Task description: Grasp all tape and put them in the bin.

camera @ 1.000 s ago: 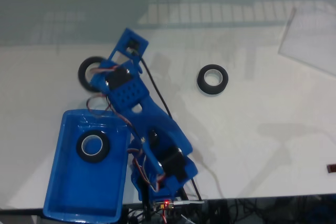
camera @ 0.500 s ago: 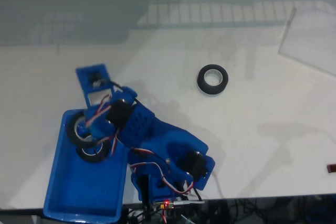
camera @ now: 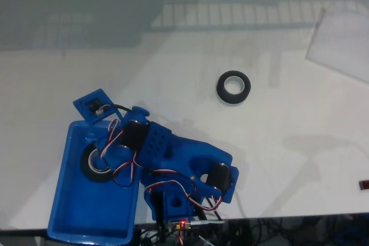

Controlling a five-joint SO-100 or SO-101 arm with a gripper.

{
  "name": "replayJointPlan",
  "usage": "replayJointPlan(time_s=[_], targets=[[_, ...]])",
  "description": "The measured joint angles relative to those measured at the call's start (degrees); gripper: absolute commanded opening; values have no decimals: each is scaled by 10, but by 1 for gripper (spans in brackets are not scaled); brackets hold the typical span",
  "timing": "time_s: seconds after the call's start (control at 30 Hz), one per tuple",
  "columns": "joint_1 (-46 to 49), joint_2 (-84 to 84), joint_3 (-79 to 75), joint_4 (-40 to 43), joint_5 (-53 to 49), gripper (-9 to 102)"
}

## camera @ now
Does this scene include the clear acrylic sheet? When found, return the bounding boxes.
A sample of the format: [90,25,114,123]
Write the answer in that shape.
[305,6,369,84]

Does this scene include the black tape roll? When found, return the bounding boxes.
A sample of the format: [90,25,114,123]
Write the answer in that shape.
[80,141,116,184]
[216,70,251,106]

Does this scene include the tangled black cables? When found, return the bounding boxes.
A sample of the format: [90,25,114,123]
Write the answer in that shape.
[224,217,369,246]

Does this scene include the motor controller board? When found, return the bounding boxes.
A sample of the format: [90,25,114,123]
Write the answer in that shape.
[168,219,193,231]

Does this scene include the blue plastic bin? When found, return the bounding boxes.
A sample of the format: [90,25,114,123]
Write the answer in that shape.
[47,119,146,245]

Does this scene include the red white black servo wire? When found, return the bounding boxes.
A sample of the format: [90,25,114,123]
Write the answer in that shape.
[99,119,137,188]

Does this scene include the black camera cable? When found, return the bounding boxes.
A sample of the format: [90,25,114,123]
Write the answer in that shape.
[109,104,136,113]

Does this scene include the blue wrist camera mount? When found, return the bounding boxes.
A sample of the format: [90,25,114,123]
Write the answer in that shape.
[72,88,123,127]

